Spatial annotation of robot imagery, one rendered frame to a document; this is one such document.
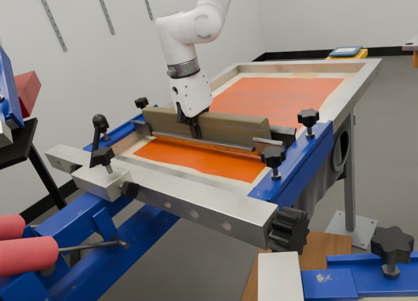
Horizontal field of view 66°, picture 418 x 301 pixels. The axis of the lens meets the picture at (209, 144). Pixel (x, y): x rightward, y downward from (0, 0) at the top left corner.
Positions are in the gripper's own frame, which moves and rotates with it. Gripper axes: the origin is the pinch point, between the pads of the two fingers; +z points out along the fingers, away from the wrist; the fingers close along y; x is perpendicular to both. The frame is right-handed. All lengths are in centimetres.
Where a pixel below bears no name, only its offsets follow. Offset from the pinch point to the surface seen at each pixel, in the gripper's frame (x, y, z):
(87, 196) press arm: 0.8, -33.7, -2.5
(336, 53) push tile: -10, 74, 4
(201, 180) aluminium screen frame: -12.7, -15.9, 2.5
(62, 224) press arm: -1.9, -40.7, -2.5
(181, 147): 7.2, -1.8, 6.1
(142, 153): 17.1, -8.5, 6.1
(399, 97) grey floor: -1, 250, 101
